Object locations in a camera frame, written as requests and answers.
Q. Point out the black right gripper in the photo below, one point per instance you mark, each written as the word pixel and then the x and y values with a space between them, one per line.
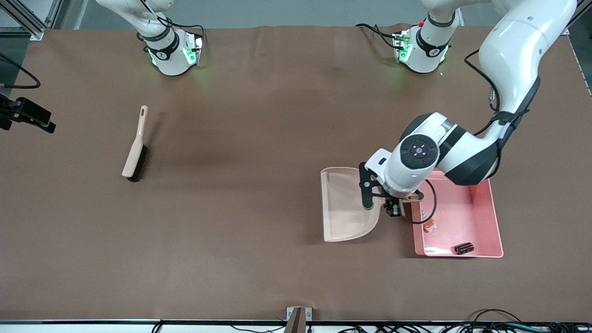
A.
pixel 28 114

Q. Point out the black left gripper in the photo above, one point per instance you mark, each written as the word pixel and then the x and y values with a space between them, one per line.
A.
pixel 393 206

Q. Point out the beige plastic dustpan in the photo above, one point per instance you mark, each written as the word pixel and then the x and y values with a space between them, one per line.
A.
pixel 342 203

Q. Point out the white switch orange green parts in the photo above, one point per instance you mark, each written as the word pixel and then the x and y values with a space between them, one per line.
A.
pixel 430 226

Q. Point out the beige hand brush black bristles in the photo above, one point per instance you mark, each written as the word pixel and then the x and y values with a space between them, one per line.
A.
pixel 133 157

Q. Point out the black cylindrical capacitor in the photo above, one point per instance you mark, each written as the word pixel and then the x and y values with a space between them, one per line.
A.
pixel 464 248

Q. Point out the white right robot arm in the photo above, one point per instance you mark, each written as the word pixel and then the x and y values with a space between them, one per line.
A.
pixel 169 55

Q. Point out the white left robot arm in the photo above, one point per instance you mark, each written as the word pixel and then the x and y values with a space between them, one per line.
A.
pixel 513 41

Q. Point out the pink plastic bin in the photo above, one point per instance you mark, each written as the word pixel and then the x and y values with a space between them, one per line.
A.
pixel 481 222

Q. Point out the brown table mat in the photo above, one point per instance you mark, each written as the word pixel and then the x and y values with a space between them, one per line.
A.
pixel 231 92

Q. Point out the aluminium frame profile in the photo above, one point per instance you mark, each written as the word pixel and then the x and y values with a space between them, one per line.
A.
pixel 583 14
pixel 27 21

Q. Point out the grey metal bracket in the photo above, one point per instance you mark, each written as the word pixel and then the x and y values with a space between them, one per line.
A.
pixel 296 319

